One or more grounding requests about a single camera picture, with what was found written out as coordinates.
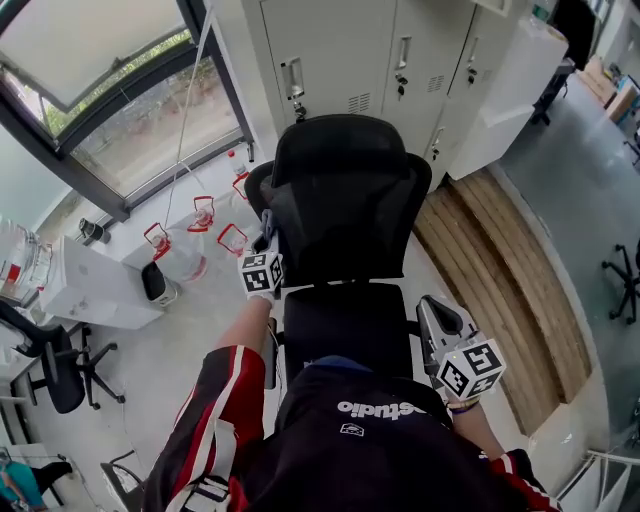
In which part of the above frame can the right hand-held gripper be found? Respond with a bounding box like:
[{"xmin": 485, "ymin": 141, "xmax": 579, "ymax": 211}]
[{"xmin": 416, "ymin": 295, "xmax": 508, "ymax": 401}]

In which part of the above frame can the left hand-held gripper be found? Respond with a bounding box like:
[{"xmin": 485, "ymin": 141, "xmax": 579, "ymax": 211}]
[{"xmin": 241, "ymin": 224, "xmax": 285, "ymax": 300}]

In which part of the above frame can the black mesh office chair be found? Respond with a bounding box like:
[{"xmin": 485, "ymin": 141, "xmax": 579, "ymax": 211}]
[{"xmin": 243, "ymin": 113, "xmax": 434, "ymax": 391}]

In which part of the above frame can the person's left forearm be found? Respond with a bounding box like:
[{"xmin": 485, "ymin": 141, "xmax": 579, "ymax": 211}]
[{"xmin": 214, "ymin": 294, "xmax": 274, "ymax": 361}]

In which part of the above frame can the person's right forearm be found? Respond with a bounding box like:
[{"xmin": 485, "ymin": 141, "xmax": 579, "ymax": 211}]
[{"xmin": 447, "ymin": 399, "xmax": 506, "ymax": 461}]

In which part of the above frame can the wooden step platform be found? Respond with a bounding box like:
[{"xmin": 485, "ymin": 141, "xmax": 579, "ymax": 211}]
[{"xmin": 412, "ymin": 167, "xmax": 594, "ymax": 436}]

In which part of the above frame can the small bottle with red cap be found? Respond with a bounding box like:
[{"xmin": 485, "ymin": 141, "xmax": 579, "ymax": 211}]
[{"xmin": 227, "ymin": 148, "xmax": 250, "ymax": 177}]

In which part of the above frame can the small black and white bin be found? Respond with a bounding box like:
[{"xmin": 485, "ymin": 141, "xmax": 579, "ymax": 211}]
[{"xmin": 141, "ymin": 260, "xmax": 181, "ymax": 306}]

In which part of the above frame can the person's black and red jacket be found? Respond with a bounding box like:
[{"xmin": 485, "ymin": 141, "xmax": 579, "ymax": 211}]
[{"xmin": 142, "ymin": 344, "xmax": 564, "ymax": 512}]

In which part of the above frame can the black framed window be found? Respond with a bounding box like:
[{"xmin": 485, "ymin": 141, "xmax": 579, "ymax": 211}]
[{"xmin": 0, "ymin": 0, "xmax": 256, "ymax": 226}]

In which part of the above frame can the black thermos bottle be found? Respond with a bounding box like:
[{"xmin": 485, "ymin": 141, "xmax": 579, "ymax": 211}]
[{"xmin": 77, "ymin": 217, "xmax": 112, "ymax": 246}]

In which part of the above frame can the white water dispenser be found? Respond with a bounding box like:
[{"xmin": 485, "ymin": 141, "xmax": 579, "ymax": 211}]
[{"xmin": 38, "ymin": 234, "xmax": 166, "ymax": 331}]

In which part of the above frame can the black swivel chair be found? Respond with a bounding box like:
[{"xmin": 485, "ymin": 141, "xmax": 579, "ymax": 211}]
[
  {"xmin": 601, "ymin": 242, "xmax": 640, "ymax": 326},
  {"xmin": 0, "ymin": 299, "xmax": 126, "ymax": 416}
]

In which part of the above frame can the grey metal locker cabinet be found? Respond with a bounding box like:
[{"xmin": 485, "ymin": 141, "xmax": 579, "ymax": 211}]
[{"xmin": 239, "ymin": 0, "xmax": 531, "ymax": 191}]

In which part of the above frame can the white metal rack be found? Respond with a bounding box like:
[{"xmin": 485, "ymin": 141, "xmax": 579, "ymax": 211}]
[{"xmin": 554, "ymin": 447, "xmax": 640, "ymax": 512}]

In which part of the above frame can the large clear water bottle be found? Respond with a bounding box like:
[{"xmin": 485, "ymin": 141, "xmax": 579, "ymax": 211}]
[{"xmin": 0, "ymin": 217, "xmax": 55, "ymax": 304}]

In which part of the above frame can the black stool with patterned cushion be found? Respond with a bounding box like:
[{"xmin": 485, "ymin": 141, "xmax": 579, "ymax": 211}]
[{"xmin": 99, "ymin": 449, "xmax": 151, "ymax": 512}]

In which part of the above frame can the cardboard box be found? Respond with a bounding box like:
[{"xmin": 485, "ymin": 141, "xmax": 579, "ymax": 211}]
[{"xmin": 577, "ymin": 54, "xmax": 640, "ymax": 126}]

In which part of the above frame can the white hanging cord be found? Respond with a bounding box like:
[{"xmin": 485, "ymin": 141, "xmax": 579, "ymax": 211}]
[{"xmin": 164, "ymin": 4, "xmax": 212, "ymax": 229}]

